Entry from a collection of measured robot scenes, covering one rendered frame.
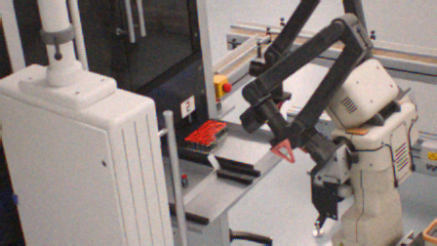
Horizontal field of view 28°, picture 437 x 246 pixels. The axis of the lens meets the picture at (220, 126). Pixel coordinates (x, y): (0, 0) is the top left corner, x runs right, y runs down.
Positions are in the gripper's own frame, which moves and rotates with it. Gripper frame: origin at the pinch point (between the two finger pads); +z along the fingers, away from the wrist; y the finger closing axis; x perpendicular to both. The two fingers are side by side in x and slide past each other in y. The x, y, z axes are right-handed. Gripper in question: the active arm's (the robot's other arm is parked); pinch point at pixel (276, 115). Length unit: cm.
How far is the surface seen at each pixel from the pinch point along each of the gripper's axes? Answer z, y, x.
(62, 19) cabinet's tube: -73, 4, 99
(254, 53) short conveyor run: 10, 51, -67
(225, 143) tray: 14.7, 20.9, 4.5
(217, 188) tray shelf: 14.8, 5.5, 34.3
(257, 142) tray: 14.4, 10.0, -1.2
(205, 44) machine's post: -19.0, 36.7, -9.1
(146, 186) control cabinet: -29, -18, 100
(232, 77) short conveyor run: 11, 47, -42
